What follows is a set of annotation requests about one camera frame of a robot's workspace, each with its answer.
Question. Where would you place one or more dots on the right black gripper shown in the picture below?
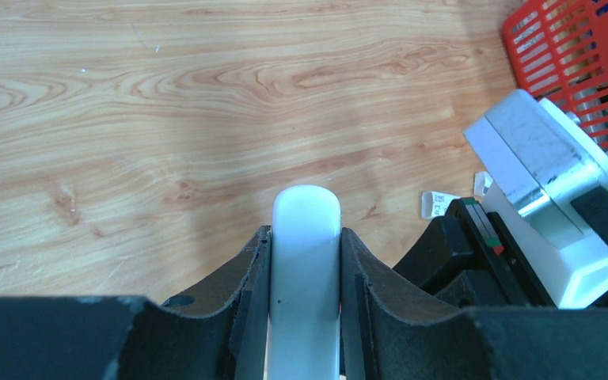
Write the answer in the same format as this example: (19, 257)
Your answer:
(467, 257)

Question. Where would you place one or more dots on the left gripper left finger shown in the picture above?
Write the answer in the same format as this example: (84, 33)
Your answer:
(216, 329)

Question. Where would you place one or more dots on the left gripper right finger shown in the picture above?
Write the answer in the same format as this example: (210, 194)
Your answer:
(392, 329)

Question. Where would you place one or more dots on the white stapler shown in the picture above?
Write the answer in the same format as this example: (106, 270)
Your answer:
(304, 311)

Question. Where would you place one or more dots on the small staple box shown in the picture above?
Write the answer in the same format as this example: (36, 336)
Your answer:
(435, 204)

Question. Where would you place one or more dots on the open staple box tray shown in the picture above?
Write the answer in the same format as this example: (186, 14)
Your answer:
(482, 182)

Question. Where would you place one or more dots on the red plastic basket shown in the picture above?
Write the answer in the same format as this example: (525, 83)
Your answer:
(559, 50)

